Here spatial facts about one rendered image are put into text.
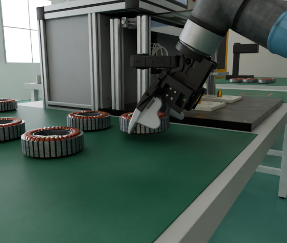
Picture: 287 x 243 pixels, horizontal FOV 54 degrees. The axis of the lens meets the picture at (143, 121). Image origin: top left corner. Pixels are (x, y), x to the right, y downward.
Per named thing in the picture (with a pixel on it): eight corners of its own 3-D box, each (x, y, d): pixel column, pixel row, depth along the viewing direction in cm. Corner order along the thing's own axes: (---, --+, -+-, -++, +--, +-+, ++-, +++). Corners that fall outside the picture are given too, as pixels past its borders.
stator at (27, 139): (38, 141, 60) (36, 125, 59) (90, 142, 59) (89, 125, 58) (10, 159, 49) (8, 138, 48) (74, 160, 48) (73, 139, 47)
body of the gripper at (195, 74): (177, 117, 54) (209, 61, 49) (144, 93, 57) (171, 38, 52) (193, 112, 60) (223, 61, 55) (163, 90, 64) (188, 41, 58)
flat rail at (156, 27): (214, 43, 133) (215, 36, 132) (145, 29, 82) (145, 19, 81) (212, 43, 134) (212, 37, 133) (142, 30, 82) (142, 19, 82)
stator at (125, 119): (178, 127, 65) (177, 111, 65) (152, 137, 56) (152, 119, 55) (138, 124, 71) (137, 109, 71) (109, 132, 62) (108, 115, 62)
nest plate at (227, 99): (242, 99, 119) (242, 96, 119) (232, 102, 107) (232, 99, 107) (208, 97, 127) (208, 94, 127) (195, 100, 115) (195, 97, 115)
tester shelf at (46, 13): (216, 31, 135) (216, 21, 134) (138, 6, 78) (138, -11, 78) (139, 36, 158) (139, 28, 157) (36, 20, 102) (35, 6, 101)
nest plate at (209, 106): (225, 105, 99) (225, 102, 99) (211, 111, 87) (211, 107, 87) (186, 102, 107) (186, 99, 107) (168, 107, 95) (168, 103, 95)
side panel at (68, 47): (103, 114, 96) (101, 14, 89) (98, 115, 93) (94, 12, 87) (49, 107, 110) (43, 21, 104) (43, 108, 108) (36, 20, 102)
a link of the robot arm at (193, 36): (181, 15, 50) (199, 21, 57) (170, 39, 52) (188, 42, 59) (215, 34, 48) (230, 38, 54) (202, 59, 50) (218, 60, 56)
